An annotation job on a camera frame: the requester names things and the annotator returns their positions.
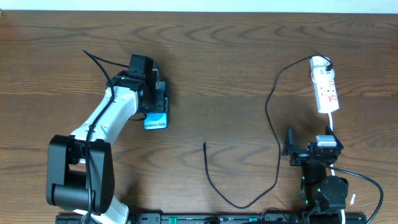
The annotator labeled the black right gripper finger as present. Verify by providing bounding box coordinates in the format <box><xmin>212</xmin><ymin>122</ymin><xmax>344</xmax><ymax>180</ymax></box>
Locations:
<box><xmin>325</xmin><ymin>126</ymin><xmax>335</xmax><ymax>136</ymax></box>
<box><xmin>284</xmin><ymin>125</ymin><xmax>295</xmax><ymax>149</ymax></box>

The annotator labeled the blue Galaxy smartphone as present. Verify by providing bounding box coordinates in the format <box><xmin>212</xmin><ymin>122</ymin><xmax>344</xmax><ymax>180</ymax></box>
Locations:
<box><xmin>144</xmin><ymin>113</ymin><xmax>168</xmax><ymax>130</ymax></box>

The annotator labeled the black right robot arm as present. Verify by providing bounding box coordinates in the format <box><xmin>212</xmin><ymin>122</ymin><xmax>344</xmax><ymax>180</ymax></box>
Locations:
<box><xmin>283</xmin><ymin>126</ymin><xmax>349</xmax><ymax>223</ymax></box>

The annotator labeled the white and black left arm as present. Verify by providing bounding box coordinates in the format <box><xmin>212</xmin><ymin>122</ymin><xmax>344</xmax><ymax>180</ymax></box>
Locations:
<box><xmin>45</xmin><ymin>76</ymin><xmax>169</xmax><ymax>223</ymax></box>

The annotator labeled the white charger plug adapter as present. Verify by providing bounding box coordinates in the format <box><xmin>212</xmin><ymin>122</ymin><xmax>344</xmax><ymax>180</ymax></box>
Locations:
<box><xmin>310</xmin><ymin>55</ymin><xmax>331</xmax><ymax>70</ymax></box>

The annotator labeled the white power strip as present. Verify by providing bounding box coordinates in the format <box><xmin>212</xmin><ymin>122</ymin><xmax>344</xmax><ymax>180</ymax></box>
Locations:
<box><xmin>311</xmin><ymin>67</ymin><xmax>339</xmax><ymax>114</ymax></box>

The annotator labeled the white paper tag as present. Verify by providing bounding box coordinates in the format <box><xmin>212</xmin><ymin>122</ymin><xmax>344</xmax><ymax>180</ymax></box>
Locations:
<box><xmin>350</xmin><ymin>194</ymin><xmax>356</xmax><ymax>205</ymax></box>

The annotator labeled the black charger cable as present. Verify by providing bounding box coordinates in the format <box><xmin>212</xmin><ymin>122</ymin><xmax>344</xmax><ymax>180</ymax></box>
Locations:
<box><xmin>202</xmin><ymin>54</ymin><xmax>333</xmax><ymax>210</ymax></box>

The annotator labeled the white power strip cord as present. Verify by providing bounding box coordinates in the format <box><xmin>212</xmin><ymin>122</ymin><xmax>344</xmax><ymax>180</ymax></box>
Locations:
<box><xmin>328</xmin><ymin>112</ymin><xmax>346</xmax><ymax>224</ymax></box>

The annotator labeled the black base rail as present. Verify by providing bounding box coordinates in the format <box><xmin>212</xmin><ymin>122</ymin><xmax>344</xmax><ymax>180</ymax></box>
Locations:
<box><xmin>55</xmin><ymin>212</ymin><xmax>367</xmax><ymax>224</ymax></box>

